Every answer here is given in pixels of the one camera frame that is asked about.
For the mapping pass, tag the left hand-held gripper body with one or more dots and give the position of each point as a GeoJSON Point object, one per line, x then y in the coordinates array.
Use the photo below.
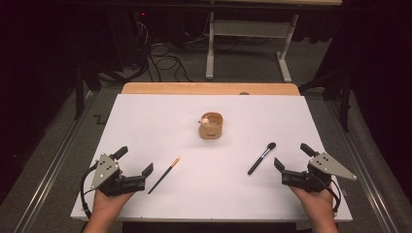
{"type": "Point", "coordinates": [111, 184]}

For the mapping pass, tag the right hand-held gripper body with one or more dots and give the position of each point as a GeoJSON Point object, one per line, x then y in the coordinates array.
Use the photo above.
{"type": "Point", "coordinates": [311, 179]}

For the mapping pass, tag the thin black orange-tipped brush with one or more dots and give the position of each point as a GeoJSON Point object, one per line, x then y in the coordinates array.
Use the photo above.
{"type": "Point", "coordinates": [163, 176]}

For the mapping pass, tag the black makeup brush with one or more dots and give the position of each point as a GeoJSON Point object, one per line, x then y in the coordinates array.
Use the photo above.
{"type": "Point", "coordinates": [260, 159]}

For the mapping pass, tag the round wooden brush holder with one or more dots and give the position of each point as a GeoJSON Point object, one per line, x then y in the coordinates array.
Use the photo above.
{"type": "Point", "coordinates": [211, 131]}

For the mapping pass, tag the person's left hand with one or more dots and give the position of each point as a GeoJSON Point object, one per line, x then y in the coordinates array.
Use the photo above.
{"type": "Point", "coordinates": [108, 204]}

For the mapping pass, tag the person's right hand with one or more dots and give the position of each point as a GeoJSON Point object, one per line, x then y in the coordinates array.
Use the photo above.
{"type": "Point", "coordinates": [317, 202]}

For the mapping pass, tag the black metal stand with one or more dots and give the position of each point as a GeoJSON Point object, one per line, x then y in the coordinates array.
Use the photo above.
{"type": "Point", "coordinates": [79, 93]}
{"type": "Point", "coordinates": [345, 103]}

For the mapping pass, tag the white board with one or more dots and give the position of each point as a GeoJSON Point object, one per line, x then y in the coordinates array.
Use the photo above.
{"type": "Point", "coordinates": [207, 174]}

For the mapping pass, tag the metal floor rail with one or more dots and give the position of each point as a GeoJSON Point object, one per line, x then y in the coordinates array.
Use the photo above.
{"type": "Point", "coordinates": [362, 168]}
{"type": "Point", "coordinates": [55, 168]}

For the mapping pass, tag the white metal desk frame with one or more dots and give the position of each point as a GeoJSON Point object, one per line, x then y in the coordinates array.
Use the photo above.
{"type": "Point", "coordinates": [249, 28]}

